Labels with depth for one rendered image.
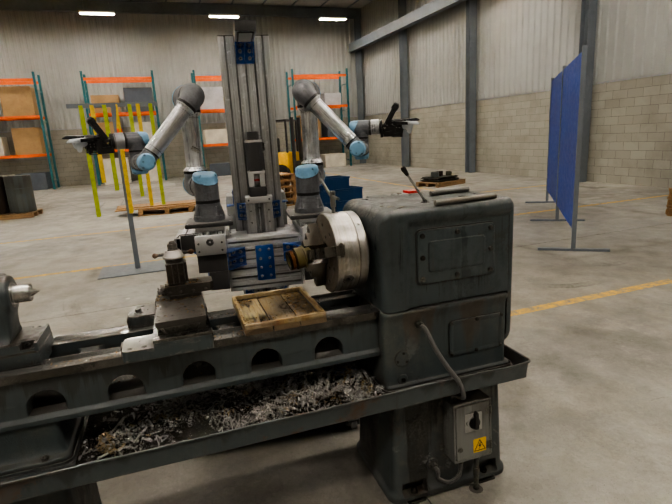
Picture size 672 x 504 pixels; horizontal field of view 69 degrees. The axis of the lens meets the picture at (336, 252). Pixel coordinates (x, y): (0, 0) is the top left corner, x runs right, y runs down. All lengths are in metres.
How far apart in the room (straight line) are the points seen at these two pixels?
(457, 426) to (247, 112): 1.76
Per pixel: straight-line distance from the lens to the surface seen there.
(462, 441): 2.22
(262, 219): 2.58
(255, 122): 2.60
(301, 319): 1.79
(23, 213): 13.97
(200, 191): 2.43
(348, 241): 1.81
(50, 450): 1.97
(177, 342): 1.70
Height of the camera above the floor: 1.53
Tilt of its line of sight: 13 degrees down
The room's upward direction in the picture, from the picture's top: 3 degrees counter-clockwise
